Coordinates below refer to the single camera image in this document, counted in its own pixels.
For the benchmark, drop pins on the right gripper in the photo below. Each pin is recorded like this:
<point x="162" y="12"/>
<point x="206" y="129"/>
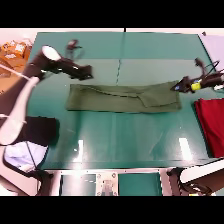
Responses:
<point x="188" y="85"/>

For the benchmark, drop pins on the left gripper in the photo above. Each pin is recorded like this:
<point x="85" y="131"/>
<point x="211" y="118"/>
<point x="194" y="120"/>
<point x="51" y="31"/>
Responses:
<point x="81" y="72"/>

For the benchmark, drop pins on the dark green T-shirt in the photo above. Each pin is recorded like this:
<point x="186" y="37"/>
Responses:
<point x="113" y="98"/>

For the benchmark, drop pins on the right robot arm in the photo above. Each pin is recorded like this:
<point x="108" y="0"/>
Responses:
<point x="200" y="173"/>

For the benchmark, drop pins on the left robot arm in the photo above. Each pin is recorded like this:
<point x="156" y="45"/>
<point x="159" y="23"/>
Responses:
<point x="20" y="106"/>

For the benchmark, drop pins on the red garment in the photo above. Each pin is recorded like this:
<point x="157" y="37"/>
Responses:
<point x="213" y="123"/>

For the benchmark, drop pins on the brown cardboard box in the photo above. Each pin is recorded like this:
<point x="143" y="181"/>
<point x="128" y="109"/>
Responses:
<point x="15" y="53"/>

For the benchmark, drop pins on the black garment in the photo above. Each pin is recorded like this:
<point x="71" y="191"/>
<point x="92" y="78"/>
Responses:
<point x="41" y="130"/>

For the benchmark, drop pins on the white garment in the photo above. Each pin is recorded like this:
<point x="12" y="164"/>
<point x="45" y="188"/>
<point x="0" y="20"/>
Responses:
<point x="18" y="156"/>

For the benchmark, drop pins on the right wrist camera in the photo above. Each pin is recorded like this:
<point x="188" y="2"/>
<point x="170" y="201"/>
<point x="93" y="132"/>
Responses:
<point x="204" y="66"/>

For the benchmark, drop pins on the silver frame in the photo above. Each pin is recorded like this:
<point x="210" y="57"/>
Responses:
<point x="106" y="181"/>

